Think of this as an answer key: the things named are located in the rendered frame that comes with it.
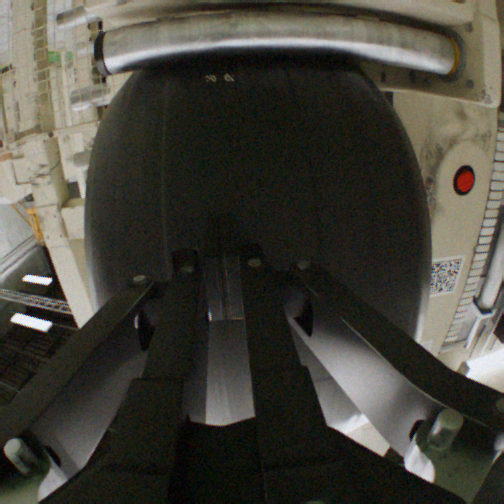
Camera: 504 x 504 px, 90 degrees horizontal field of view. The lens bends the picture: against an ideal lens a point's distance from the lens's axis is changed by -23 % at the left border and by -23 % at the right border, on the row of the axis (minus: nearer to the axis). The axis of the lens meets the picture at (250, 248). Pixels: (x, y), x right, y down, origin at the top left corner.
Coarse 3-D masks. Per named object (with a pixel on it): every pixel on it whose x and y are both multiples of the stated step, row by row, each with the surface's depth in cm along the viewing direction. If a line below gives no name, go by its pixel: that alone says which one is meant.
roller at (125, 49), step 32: (128, 32) 21; (160, 32) 21; (192, 32) 22; (224, 32) 22; (256, 32) 22; (288, 32) 22; (320, 32) 22; (352, 32) 22; (384, 32) 22; (416, 32) 22; (96, 64) 22; (128, 64) 23; (160, 64) 24; (384, 64) 26; (416, 64) 24; (448, 64) 24
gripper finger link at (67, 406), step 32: (128, 288) 11; (96, 320) 9; (128, 320) 10; (64, 352) 8; (96, 352) 8; (128, 352) 10; (32, 384) 6; (64, 384) 6; (96, 384) 8; (128, 384) 9; (0, 416) 5; (32, 416) 5; (64, 416) 6; (96, 416) 7; (0, 448) 4; (32, 448) 5; (64, 448) 6
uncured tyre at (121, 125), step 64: (192, 64) 25; (256, 64) 25; (320, 64) 25; (128, 128) 22; (192, 128) 21; (256, 128) 21; (320, 128) 22; (384, 128) 23; (128, 192) 21; (192, 192) 20; (256, 192) 21; (320, 192) 21; (384, 192) 21; (128, 256) 20; (320, 256) 21; (384, 256) 21; (320, 384) 23
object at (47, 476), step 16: (16, 448) 4; (16, 464) 4; (32, 464) 5; (48, 464) 5; (0, 480) 4; (16, 480) 4; (32, 480) 4; (48, 480) 5; (64, 480) 5; (0, 496) 4; (16, 496) 4; (32, 496) 4
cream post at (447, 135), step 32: (480, 0) 25; (416, 96) 37; (416, 128) 39; (448, 128) 34; (480, 128) 34; (448, 160) 36; (480, 160) 37; (448, 192) 39; (480, 192) 39; (448, 224) 41; (480, 224) 42; (448, 256) 44; (448, 320) 51; (384, 448) 74
